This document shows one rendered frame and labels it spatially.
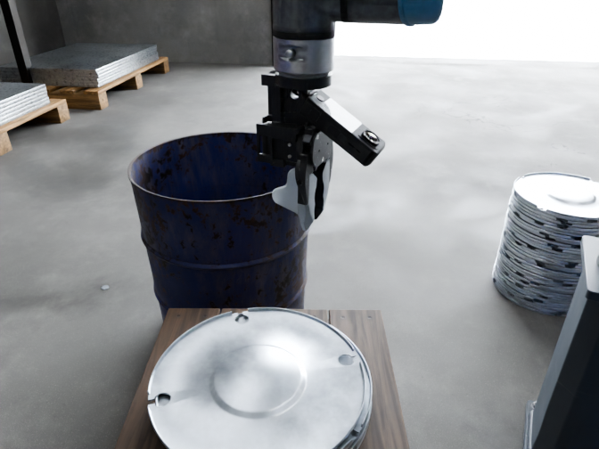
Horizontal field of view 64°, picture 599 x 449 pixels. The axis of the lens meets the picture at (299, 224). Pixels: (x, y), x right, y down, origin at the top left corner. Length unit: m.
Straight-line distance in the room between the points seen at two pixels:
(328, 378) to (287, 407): 0.07
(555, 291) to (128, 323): 1.19
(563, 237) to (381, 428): 0.88
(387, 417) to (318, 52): 0.48
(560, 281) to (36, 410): 1.36
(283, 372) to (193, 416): 0.13
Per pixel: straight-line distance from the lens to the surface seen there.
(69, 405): 1.29
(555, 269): 1.48
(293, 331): 0.76
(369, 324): 0.84
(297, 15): 0.58
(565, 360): 1.00
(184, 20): 4.84
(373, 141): 0.62
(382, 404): 0.73
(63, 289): 1.66
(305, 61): 0.59
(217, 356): 0.73
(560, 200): 1.48
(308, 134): 0.61
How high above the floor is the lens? 0.90
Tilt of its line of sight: 29 degrees down
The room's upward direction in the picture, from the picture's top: straight up
